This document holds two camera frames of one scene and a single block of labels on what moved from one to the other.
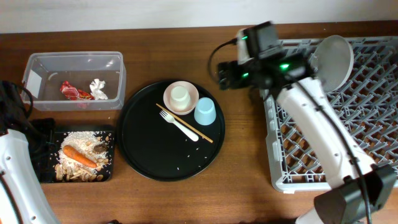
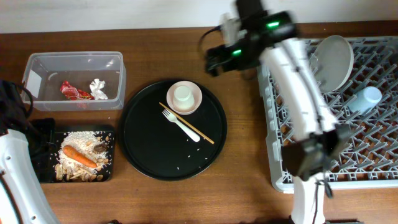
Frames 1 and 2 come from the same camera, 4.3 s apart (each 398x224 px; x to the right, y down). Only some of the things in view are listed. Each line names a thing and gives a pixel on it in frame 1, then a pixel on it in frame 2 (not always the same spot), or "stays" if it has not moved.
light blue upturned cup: [205, 111] -> [365, 100]
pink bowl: [180, 98] stays
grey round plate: [333, 62] stays
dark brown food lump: [100, 149] stays
